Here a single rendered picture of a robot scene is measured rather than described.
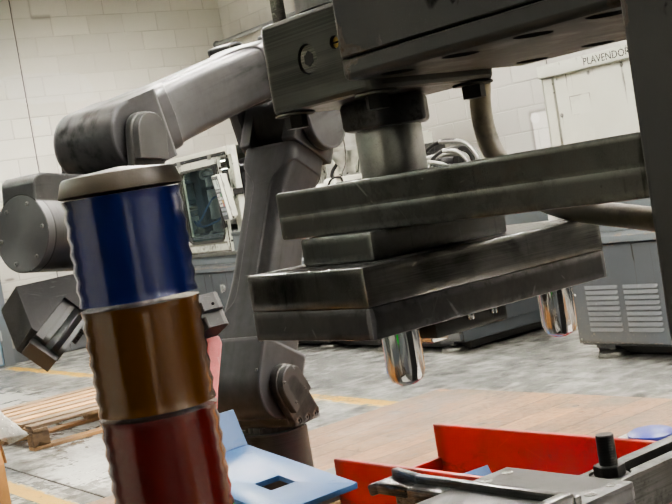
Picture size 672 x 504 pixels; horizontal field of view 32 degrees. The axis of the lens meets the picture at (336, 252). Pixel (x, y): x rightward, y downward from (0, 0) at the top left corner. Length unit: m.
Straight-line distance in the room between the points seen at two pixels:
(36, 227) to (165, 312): 0.51
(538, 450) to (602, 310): 5.71
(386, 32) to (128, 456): 0.26
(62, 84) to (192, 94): 11.41
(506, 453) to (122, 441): 0.66
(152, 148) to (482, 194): 0.42
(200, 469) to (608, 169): 0.22
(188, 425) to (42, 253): 0.51
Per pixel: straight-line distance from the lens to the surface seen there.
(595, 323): 6.72
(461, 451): 1.03
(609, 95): 6.46
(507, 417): 1.32
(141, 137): 0.91
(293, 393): 1.03
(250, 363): 1.02
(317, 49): 0.61
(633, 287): 6.48
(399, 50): 0.54
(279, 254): 1.07
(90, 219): 0.36
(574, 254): 0.67
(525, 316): 7.98
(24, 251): 0.87
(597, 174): 0.50
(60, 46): 12.48
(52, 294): 0.87
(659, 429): 1.02
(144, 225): 0.36
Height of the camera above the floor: 1.18
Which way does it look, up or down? 3 degrees down
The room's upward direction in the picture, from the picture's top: 9 degrees counter-clockwise
